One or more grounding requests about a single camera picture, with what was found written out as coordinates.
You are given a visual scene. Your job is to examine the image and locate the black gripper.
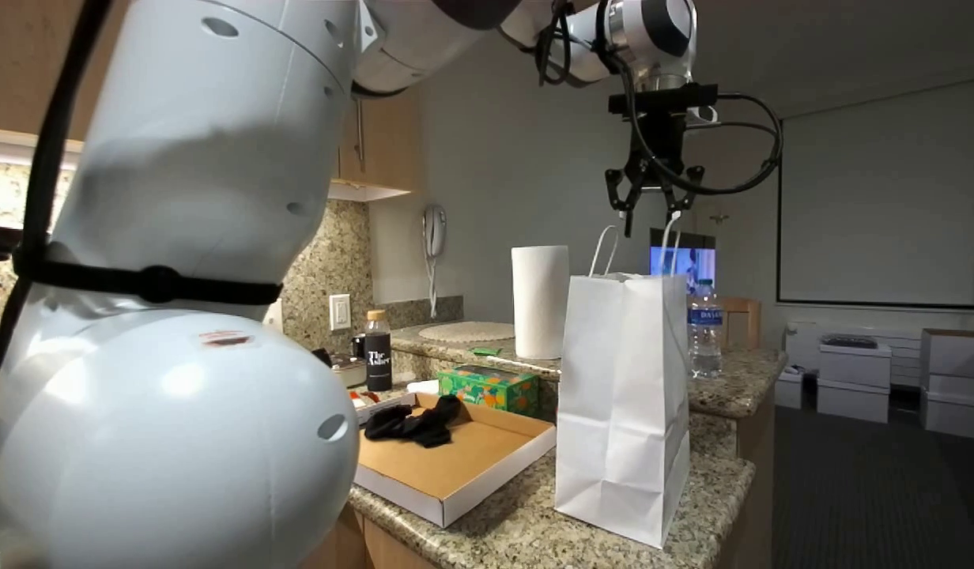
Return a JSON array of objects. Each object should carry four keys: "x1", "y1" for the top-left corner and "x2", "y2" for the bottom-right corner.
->
[{"x1": 601, "y1": 106, "x2": 709, "y2": 225}]

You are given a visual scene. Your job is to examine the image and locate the black sock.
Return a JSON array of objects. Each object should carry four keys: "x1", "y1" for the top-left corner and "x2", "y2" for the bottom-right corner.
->
[
  {"x1": 406, "y1": 392, "x2": 474, "y2": 452},
  {"x1": 361, "y1": 405, "x2": 420, "y2": 446}
]

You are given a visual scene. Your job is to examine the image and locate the small lit display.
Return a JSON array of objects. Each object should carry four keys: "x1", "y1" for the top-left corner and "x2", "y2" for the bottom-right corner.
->
[{"x1": 649, "y1": 226, "x2": 718, "y2": 295}]

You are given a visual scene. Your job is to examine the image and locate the clear plastic water bottle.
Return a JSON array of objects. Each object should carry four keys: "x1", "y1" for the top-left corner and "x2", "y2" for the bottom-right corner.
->
[{"x1": 687, "y1": 279, "x2": 724, "y2": 378}]

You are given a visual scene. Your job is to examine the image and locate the white paper towel roll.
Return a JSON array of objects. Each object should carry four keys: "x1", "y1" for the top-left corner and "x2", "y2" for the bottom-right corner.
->
[{"x1": 509, "y1": 243, "x2": 572, "y2": 363}]

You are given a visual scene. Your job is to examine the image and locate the wooden dining chair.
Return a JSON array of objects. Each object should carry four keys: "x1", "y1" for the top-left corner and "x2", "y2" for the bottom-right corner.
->
[{"x1": 718, "y1": 296, "x2": 766, "y2": 358}]

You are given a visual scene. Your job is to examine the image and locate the white projector screen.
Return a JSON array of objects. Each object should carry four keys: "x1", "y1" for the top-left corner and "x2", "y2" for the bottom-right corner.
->
[{"x1": 773, "y1": 74, "x2": 974, "y2": 311}]

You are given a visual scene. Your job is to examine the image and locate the small white storage box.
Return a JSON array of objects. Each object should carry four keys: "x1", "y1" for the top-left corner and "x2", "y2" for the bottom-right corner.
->
[{"x1": 770, "y1": 361, "x2": 809, "y2": 412}]

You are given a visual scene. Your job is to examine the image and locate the green tissue box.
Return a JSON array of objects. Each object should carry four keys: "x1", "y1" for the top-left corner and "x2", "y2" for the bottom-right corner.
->
[{"x1": 435, "y1": 366, "x2": 543, "y2": 416}]

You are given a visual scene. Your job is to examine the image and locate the dark glass bottle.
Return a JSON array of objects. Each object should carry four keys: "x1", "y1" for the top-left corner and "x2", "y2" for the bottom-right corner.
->
[{"x1": 361, "y1": 307, "x2": 395, "y2": 392}]

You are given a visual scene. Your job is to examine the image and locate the shallow cardboard box tray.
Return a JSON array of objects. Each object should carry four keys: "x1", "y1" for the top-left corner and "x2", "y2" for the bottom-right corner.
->
[{"x1": 355, "y1": 396, "x2": 559, "y2": 531}]

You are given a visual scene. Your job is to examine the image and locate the wooden counter cabinet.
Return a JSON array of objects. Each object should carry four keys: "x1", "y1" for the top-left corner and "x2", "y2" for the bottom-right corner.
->
[{"x1": 301, "y1": 510, "x2": 450, "y2": 569}]

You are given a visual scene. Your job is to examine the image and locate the white wall phone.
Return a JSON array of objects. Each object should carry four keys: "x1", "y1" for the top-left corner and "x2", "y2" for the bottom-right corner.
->
[{"x1": 418, "y1": 202, "x2": 450, "y2": 318}]

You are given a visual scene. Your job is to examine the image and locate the white paper bag with handles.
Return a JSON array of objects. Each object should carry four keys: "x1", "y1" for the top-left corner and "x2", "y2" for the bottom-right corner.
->
[{"x1": 554, "y1": 207, "x2": 694, "y2": 551}]

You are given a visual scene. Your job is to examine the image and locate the wooden wall cabinet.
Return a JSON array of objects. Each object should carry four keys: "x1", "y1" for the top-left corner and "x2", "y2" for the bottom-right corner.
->
[{"x1": 0, "y1": 0, "x2": 427, "y2": 205}]

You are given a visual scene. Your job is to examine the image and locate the white wall outlet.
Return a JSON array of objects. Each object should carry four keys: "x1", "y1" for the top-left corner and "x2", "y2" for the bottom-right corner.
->
[{"x1": 325, "y1": 291, "x2": 355, "y2": 330}]

